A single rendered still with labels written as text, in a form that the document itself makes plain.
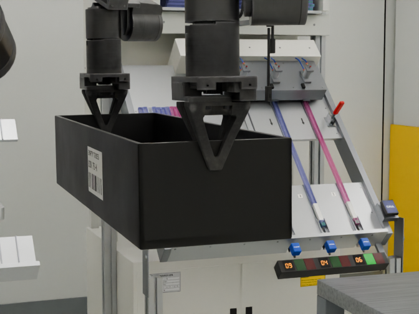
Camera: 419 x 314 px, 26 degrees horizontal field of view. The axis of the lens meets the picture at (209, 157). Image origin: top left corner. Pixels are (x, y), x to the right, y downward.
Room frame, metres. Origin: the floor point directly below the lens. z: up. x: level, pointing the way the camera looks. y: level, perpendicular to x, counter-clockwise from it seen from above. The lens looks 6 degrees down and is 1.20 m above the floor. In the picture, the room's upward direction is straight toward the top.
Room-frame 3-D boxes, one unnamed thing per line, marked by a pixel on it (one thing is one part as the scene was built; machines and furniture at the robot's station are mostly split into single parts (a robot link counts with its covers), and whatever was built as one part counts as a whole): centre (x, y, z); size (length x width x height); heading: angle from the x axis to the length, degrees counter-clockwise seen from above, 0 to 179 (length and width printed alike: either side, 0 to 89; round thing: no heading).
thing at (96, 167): (1.23, 0.08, 1.07); 0.57 x 0.17 x 0.11; 18
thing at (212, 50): (0.96, 0.00, 1.21); 0.10 x 0.07 x 0.07; 18
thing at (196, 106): (0.97, 0.00, 1.14); 0.07 x 0.07 x 0.09; 18
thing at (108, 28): (1.50, 0.17, 1.27); 0.07 x 0.06 x 0.07; 125
